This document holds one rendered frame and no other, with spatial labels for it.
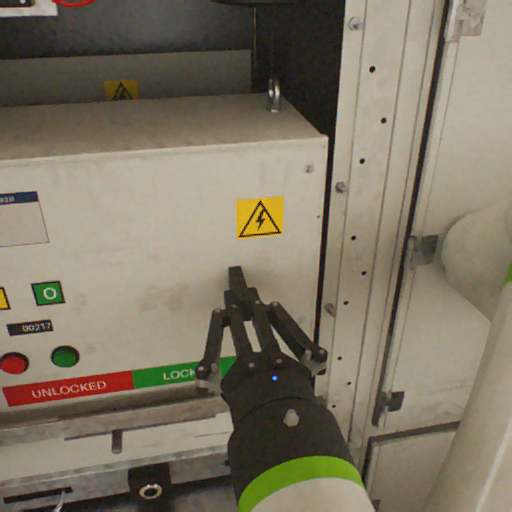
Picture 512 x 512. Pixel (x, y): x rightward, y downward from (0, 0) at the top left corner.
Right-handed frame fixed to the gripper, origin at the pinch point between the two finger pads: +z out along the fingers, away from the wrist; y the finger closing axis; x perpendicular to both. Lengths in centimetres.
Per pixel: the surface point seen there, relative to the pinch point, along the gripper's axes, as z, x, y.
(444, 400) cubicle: 8, -34, 37
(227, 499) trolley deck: -0.6, -38.4, -2.8
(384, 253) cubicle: 9.5, -3.0, 22.3
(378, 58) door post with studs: 9.5, 23.2, 17.9
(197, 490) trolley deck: 1.8, -38.4, -7.2
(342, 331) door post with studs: 9.5, -16.4, 17.3
